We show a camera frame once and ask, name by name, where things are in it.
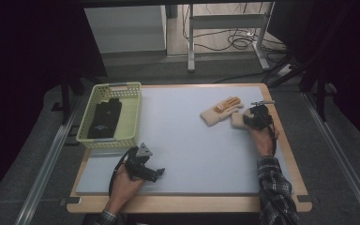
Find plain beige mitten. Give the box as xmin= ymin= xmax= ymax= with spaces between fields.
xmin=230 ymin=107 xmax=255 ymax=130

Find left hand-held gripper black cable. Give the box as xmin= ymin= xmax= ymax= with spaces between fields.
xmin=108 ymin=146 xmax=139 ymax=197

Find dark curtain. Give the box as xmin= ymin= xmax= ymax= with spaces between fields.
xmin=0 ymin=0 xmax=108 ymax=207
xmin=270 ymin=0 xmax=360 ymax=151

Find wooden table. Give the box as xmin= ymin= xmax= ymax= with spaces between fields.
xmin=66 ymin=82 xmax=314 ymax=215

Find yellow-green perforated plastic basket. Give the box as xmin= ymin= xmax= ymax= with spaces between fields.
xmin=75 ymin=82 xmax=143 ymax=150

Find person's right hand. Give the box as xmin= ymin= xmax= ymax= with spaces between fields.
xmin=248 ymin=123 xmax=281 ymax=158

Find black tripod stand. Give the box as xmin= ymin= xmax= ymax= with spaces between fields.
xmin=262 ymin=46 xmax=340 ymax=124

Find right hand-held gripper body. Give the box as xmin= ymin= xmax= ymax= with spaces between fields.
xmin=247 ymin=99 xmax=277 ymax=131

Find hand-held gripper black cable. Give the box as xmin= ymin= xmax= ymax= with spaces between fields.
xmin=108 ymin=146 xmax=139 ymax=197
xmin=269 ymin=122 xmax=279 ymax=157

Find black floor cables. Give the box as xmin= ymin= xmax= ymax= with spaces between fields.
xmin=182 ymin=3 xmax=288 ymax=54

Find white table mat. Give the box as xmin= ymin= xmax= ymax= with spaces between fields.
xmin=75 ymin=85 xmax=293 ymax=196

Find metal floor rail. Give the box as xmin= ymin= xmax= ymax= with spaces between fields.
xmin=302 ymin=91 xmax=360 ymax=223
xmin=13 ymin=96 xmax=83 ymax=225

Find white metal desk frame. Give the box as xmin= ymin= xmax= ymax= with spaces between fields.
xmin=187 ymin=2 xmax=277 ymax=73

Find white cabinet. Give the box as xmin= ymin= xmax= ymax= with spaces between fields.
xmin=83 ymin=5 xmax=169 ymax=54

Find right hand-held gripper black cable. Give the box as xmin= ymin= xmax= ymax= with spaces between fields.
xmin=269 ymin=122 xmax=279 ymax=157

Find beige mitten with orange print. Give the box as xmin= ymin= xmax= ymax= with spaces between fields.
xmin=199 ymin=96 xmax=245 ymax=128

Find person's left hand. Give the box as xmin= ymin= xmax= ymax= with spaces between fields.
xmin=107 ymin=163 xmax=147 ymax=214

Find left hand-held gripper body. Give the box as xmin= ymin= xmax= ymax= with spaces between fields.
xmin=124 ymin=142 xmax=159 ymax=182

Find black glove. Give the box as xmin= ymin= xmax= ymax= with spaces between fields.
xmin=101 ymin=97 xmax=123 ymax=139
xmin=86 ymin=102 xmax=108 ymax=140

